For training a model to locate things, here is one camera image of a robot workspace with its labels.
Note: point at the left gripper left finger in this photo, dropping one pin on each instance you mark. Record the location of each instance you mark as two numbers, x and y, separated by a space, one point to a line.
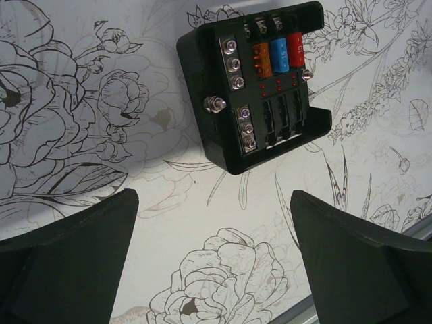
69 271

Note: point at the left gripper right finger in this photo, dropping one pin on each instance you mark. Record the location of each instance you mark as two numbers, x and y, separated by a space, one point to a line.
360 272

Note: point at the black fuse box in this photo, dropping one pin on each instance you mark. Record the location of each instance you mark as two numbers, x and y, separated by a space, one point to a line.
245 120

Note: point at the orange fuse in box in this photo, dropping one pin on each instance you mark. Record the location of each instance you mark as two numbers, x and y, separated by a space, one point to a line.
262 60

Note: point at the blue blade fuse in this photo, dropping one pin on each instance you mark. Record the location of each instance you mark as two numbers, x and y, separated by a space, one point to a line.
279 55

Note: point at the red blade fuse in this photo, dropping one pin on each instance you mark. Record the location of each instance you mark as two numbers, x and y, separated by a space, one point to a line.
295 50

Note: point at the floral printed mat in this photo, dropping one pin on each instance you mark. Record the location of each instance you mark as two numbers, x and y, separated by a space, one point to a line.
93 100

